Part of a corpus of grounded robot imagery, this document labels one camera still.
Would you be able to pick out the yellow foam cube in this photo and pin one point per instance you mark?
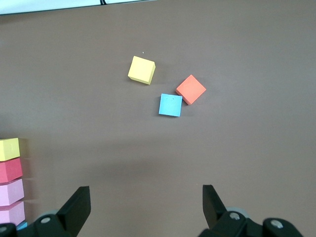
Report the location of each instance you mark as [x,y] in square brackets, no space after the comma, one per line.
[9,149]
[142,70]

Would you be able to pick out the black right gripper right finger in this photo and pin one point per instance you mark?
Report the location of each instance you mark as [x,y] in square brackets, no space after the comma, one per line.
[217,214]

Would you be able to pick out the white table edge strip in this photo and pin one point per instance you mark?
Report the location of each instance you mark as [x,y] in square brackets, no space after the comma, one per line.
[49,5]

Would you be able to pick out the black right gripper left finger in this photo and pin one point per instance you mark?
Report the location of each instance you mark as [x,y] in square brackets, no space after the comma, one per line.
[71,212]

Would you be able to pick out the red foam cube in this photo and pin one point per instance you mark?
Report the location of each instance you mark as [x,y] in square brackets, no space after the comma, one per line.
[10,171]

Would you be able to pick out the blue foam cube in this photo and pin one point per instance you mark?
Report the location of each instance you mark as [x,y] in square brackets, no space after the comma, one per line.
[170,105]
[22,225]

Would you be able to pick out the brown table mat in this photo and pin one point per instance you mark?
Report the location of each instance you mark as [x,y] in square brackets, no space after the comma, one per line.
[222,135]

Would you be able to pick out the orange foam cube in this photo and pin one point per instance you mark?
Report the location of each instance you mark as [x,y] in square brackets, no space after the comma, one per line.
[190,89]

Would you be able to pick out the pink foam cube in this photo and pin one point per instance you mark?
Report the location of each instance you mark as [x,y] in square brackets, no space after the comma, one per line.
[11,192]
[12,214]

